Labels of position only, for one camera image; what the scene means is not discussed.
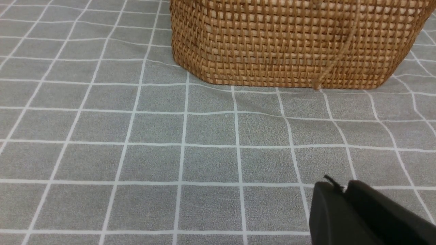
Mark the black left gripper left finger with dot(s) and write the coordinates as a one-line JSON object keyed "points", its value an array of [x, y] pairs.
{"points": [[332, 219]]}

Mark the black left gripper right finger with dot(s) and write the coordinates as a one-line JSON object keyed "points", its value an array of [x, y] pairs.
{"points": [[392, 223]]}

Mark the grey checked tablecloth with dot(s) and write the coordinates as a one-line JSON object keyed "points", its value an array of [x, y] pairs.
{"points": [[105, 140]]}

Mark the woven rattan basket green lining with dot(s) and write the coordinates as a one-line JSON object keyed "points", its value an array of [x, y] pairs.
{"points": [[338, 44]]}

